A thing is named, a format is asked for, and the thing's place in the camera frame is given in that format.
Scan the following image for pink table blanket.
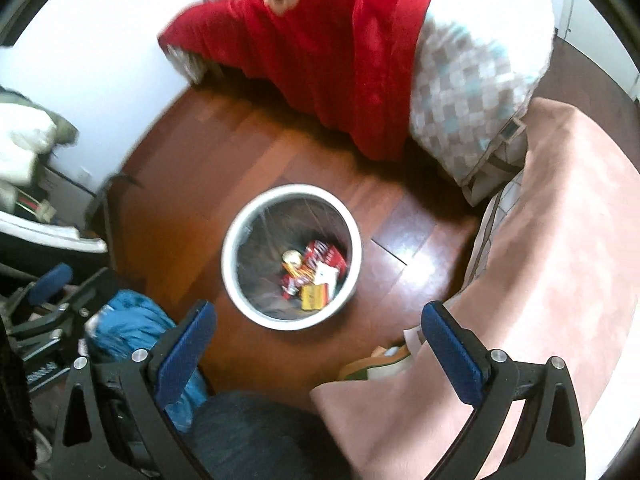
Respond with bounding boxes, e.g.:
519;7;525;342
310;96;640;480

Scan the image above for red blanket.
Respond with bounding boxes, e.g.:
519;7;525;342
157;0;436;162

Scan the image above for orange snack packet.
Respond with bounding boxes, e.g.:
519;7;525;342
280;261;321;301

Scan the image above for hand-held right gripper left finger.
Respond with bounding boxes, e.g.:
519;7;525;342
51;300;218;480

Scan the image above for yellow box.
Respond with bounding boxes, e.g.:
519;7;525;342
300;284;332;312

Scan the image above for checkered bed sheet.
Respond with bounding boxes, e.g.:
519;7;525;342
409;0;557;207

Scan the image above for blue cloth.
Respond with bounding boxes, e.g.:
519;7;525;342
85;289;210;433

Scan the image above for round white trash bin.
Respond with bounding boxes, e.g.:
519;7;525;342
221;184;362;332

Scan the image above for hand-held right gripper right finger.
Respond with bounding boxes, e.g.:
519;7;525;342
421;301;587;480

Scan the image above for red white snack bag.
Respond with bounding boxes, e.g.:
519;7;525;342
302;240;348;273

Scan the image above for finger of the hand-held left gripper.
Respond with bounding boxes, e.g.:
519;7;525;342
52;267;122;322
0;263;74;318

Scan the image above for white door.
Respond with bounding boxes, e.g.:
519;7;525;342
567;0;640;100

